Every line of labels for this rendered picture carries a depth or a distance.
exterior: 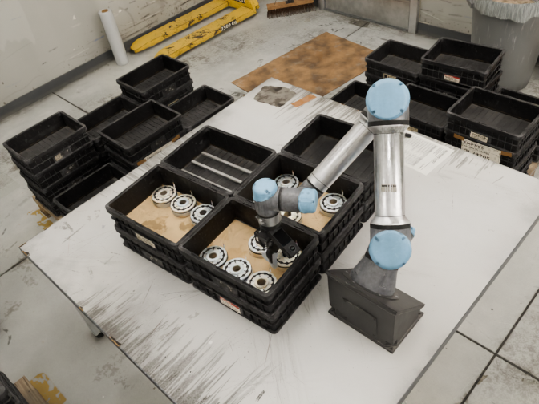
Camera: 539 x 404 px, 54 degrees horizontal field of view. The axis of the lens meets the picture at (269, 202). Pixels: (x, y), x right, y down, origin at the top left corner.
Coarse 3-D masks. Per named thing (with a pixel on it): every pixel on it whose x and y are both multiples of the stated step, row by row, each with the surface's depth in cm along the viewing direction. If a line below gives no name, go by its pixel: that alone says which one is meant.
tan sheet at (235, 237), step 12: (228, 228) 198; (240, 228) 197; (252, 228) 197; (216, 240) 194; (228, 240) 194; (240, 240) 193; (228, 252) 190; (240, 252) 189; (252, 264) 184; (264, 264) 184; (276, 276) 179
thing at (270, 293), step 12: (300, 228) 180; (312, 240) 175; (180, 252) 181; (192, 252) 178; (204, 264) 175; (300, 264) 171; (228, 276) 169; (288, 276) 167; (252, 288) 164; (276, 288) 163; (264, 300) 163
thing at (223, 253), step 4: (208, 248) 188; (212, 248) 188; (216, 248) 187; (220, 248) 188; (224, 248) 187; (204, 252) 187; (220, 252) 186; (224, 252) 186; (200, 256) 186; (204, 256) 186; (220, 256) 185; (224, 256) 185; (220, 260) 183; (224, 260) 183; (216, 264) 182; (220, 264) 182
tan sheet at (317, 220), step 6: (324, 192) 206; (318, 204) 202; (318, 210) 199; (306, 216) 198; (312, 216) 197; (318, 216) 197; (324, 216) 197; (306, 222) 196; (312, 222) 195; (318, 222) 195; (324, 222) 194; (318, 228) 193
